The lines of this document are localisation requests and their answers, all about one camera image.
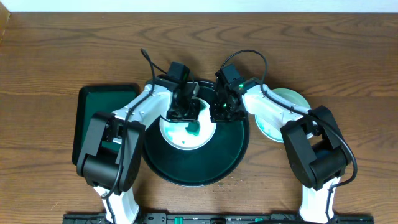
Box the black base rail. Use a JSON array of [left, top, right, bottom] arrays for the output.
[[62, 212, 376, 224]]

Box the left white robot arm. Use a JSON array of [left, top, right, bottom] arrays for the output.
[[74, 77, 200, 223]]

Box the rectangular dark green tray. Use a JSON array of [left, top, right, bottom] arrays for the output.
[[72, 83, 139, 165]]

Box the green sponge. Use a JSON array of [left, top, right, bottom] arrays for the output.
[[185, 121, 200, 136]]

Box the right black cable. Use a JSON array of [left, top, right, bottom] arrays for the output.
[[220, 49, 358, 224]]

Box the round dark green tray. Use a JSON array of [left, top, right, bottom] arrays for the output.
[[143, 80, 249, 186]]

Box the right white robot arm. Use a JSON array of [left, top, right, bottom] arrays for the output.
[[210, 79, 358, 223]]

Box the white plate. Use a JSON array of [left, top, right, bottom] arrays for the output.
[[159, 97, 216, 151]]

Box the pale green plate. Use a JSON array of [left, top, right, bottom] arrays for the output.
[[254, 88, 310, 143]]

